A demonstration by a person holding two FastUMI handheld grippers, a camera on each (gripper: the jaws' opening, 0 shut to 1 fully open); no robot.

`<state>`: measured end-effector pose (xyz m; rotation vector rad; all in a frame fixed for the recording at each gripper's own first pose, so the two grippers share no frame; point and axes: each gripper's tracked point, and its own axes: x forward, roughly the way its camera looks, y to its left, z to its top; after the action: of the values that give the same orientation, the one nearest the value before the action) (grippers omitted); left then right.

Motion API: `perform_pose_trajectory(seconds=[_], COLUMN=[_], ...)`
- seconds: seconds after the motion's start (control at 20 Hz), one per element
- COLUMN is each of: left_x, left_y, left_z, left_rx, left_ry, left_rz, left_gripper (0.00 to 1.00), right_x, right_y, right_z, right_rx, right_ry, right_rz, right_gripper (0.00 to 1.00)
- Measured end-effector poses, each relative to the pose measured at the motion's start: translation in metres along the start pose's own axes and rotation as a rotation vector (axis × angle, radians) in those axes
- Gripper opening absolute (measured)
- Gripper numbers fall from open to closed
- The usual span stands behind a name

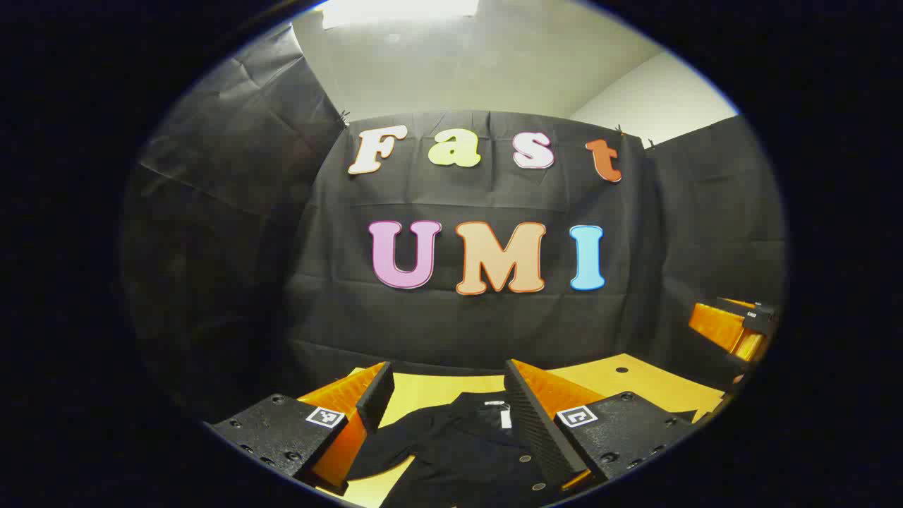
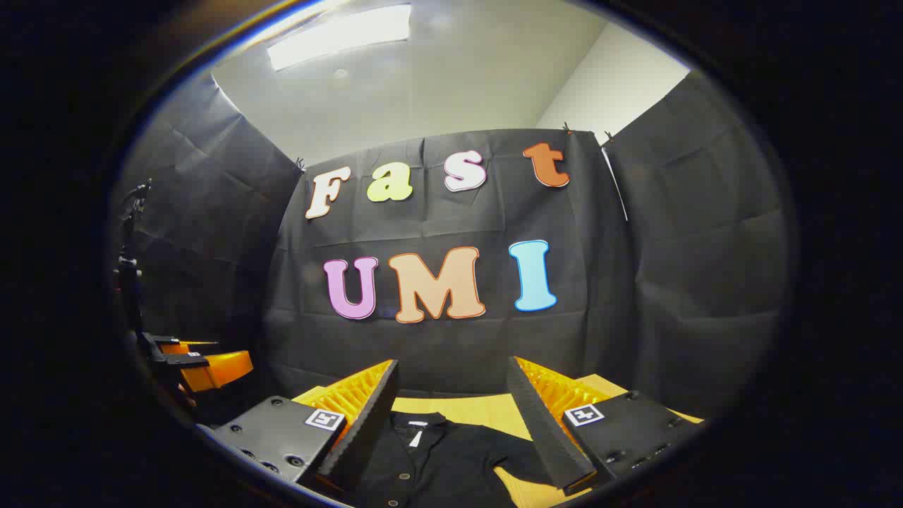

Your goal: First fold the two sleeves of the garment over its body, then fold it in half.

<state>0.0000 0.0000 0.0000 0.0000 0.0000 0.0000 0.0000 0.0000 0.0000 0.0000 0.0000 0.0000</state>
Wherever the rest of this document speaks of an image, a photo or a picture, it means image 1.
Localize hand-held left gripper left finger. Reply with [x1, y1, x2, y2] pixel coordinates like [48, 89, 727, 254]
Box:
[203, 361, 396, 496]

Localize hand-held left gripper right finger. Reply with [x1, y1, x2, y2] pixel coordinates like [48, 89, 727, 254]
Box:
[503, 358, 699, 495]

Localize black button shirt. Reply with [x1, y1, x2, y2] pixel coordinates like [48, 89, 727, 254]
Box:
[346, 390, 701, 508]

